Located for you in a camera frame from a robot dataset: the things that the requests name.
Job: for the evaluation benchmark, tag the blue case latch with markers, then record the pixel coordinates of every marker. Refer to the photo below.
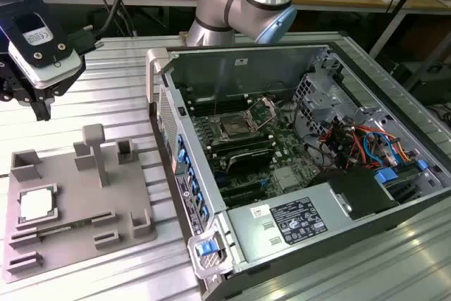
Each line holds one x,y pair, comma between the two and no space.
206,248

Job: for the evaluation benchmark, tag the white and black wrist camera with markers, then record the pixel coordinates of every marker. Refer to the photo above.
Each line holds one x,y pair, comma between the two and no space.
42,43

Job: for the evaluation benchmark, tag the open PC case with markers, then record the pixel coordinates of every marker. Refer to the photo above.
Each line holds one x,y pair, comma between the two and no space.
246,68

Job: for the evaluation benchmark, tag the green RAM stick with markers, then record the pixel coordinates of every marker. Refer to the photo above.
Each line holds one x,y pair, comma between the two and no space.
67,227

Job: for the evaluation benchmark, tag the silver drive cage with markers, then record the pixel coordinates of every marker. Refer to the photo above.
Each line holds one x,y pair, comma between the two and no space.
317,100

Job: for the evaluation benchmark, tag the grey power supply unit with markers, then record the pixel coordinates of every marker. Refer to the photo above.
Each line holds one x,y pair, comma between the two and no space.
246,230

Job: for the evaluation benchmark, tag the black RAM slot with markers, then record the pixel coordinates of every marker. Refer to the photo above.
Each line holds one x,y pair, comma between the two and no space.
229,98
243,139
229,102
229,106
243,142
243,146
229,110
243,149

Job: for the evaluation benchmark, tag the silver chipset heatsink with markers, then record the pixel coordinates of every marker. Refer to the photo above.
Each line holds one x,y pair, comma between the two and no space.
285,177

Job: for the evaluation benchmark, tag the black plastic shroud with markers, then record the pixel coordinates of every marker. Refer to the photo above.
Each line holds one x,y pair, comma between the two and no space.
359,191

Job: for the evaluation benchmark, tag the CPU socket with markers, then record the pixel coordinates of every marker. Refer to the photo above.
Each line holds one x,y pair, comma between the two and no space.
233,128

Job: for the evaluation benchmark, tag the grey parts rack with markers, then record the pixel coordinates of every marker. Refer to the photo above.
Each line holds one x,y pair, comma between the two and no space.
81,188

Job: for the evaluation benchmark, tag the blue disk carrier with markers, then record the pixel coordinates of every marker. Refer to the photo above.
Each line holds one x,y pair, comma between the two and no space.
387,176

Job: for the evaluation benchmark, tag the silver CPU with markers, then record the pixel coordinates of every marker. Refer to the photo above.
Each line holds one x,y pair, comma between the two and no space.
35,205

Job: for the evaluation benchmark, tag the black expansion card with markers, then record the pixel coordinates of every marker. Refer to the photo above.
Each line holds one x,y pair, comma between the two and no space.
250,160

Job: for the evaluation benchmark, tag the black expansion slot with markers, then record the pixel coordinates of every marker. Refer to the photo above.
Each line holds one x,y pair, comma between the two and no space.
246,198
243,188

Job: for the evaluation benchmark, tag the green motherboard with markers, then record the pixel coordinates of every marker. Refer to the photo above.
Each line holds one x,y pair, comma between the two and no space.
282,139

